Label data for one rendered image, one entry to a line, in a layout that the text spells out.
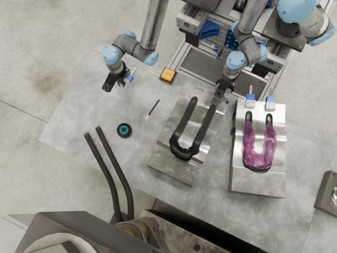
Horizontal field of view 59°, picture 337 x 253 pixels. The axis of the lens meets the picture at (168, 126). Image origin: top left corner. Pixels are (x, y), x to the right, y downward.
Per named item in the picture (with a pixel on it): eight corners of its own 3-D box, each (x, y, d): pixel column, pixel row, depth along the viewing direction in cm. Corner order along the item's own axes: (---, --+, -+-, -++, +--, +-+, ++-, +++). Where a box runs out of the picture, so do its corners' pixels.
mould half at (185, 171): (186, 87, 172) (186, 78, 159) (228, 105, 168) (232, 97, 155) (147, 166, 160) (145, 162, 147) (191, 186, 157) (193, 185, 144)
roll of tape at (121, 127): (124, 141, 165) (123, 139, 161) (115, 131, 166) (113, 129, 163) (135, 131, 166) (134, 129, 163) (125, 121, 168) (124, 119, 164)
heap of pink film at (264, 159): (241, 119, 160) (245, 115, 152) (275, 123, 158) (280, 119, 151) (238, 167, 153) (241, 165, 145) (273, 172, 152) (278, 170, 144)
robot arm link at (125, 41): (143, 44, 146) (131, 61, 144) (125, 34, 148) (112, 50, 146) (141, 35, 138) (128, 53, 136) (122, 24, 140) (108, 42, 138)
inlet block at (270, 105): (265, 89, 167) (267, 85, 162) (274, 90, 167) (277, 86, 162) (263, 111, 164) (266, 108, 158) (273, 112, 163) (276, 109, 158)
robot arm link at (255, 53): (260, 33, 137) (238, 41, 136) (271, 54, 134) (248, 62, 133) (256, 42, 144) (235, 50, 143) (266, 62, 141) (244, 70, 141)
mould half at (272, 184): (235, 102, 169) (239, 95, 158) (282, 107, 167) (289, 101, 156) (227, 191, 156) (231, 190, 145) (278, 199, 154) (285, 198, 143)
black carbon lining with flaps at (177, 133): (191, 96, 163) (192, 89, 154) (219, 108, 161) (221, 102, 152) (164, 153, 155) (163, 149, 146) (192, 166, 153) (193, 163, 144)
